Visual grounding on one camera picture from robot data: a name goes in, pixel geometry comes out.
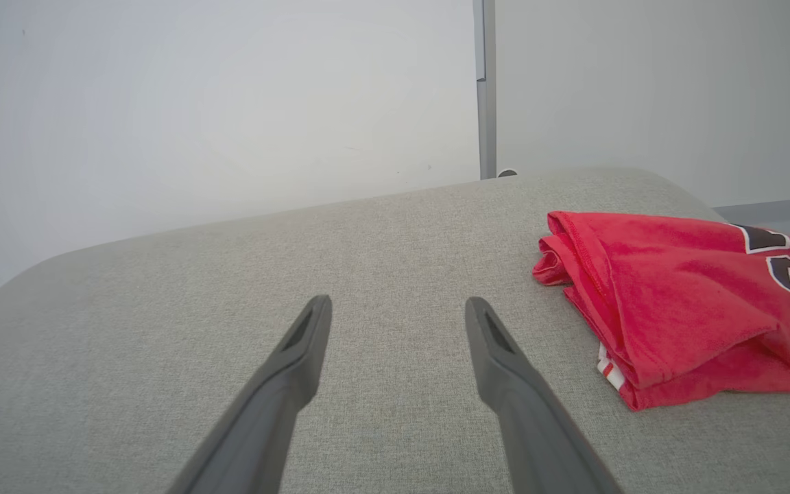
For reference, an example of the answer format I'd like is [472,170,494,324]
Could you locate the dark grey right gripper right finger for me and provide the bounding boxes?
[464,296,623,494]

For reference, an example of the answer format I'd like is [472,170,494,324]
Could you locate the red and white basketball jersey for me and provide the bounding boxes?
[532,210,790,412]

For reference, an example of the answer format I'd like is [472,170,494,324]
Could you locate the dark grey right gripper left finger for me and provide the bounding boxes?
[165,295,333,494]

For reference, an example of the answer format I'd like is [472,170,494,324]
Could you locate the grey vertical metal pole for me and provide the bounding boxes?
[472,0,499,181]

